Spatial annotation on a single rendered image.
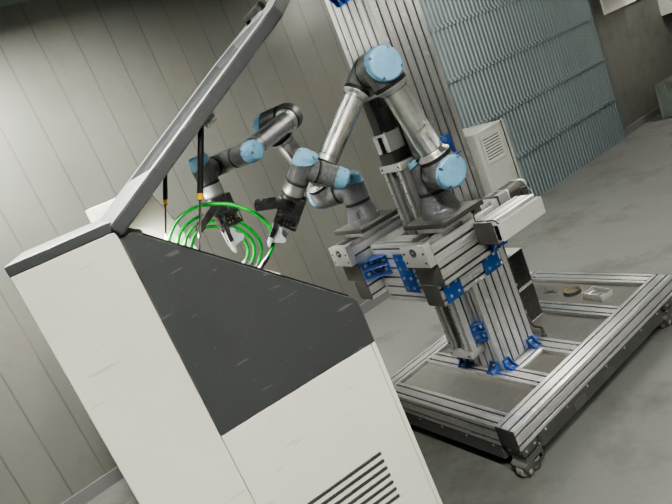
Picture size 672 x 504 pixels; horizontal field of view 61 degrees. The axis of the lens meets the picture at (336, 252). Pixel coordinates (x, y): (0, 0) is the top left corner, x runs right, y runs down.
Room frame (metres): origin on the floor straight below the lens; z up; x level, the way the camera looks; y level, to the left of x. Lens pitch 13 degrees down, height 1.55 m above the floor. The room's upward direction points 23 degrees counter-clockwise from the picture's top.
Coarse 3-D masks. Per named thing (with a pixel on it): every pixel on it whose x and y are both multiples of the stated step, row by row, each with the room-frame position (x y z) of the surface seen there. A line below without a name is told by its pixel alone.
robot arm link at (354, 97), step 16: (352, 80) 2.01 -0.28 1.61; (352, 96) 2.01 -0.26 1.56; (368, 96) 2.02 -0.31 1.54; (336, 112) 2.03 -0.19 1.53; (352, 112) 2.00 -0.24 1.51; (336, 128) 1.99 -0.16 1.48; (352, 128) 2.02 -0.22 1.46; (336, 144) 1.98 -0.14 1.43; (320, 160) 1.97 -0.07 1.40; (336, 160) 1.98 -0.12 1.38
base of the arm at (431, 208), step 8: (432, 192) 2.03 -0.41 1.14; (440, 192) 2.03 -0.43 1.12; (448, 192) 2.04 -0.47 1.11; (424, 200) 2.06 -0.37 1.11; (432, 200) 2.04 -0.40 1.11; (440, 200) 2.03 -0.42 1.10; (448, 200) 2.03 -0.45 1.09; (456, 200) 2.05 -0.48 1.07; (424, 208) 2.06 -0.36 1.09; (432, 208) 2.03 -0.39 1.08; (440, 208) 2.03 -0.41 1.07; (448, 208) 2.02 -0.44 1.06; (456, 208) 2.03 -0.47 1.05; (424, 216) 2.06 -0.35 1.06; (432, 216) 2.03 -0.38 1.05; (440, 216) 2.02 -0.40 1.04
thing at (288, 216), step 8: (288, 200) 1.85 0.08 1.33; (296, 200) 1.86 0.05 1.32; (304, 200) 1.87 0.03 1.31; (280, 208) 1.89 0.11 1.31; (288, 208) 1.89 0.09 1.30; (296, 208) 1.88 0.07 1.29; (280, 216) 1.88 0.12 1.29; (288, 216) 1.87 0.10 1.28; (296, 216) 1.88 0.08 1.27; (280, 224) 1.89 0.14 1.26; (288, 224) 1.89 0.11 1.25
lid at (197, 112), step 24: (288, 0) 1.93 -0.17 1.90; (264, 24) 1.79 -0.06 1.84; (240, 48) 1.78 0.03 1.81; (216, 72) 2.37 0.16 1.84; (240, 72) 1.75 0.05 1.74; (192, 96) 2.36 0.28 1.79; (216, 96) 1.71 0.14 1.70; (192, 120) 1.67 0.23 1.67; (168, 144) 1.71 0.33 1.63; (144, 168) 2.25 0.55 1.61; (168, 168) 1.63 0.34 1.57; (120, 192) 2.23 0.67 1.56; (144, 192) 1.60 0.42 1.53; (120, 216) 1.57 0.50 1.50
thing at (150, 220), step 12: (108, 204) 2.25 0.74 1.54; (156, 204) 2.31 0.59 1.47; (96, 216) 2.22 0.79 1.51; (144, 216) 2.28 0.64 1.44; (156, 216) 2.30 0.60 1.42; (168, 216) 2.32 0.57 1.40; (144, 228) 2.28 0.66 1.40; (156, 228) 2.29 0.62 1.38; (168, 228) 2.31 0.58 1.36; (180, 240) 2.32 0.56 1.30
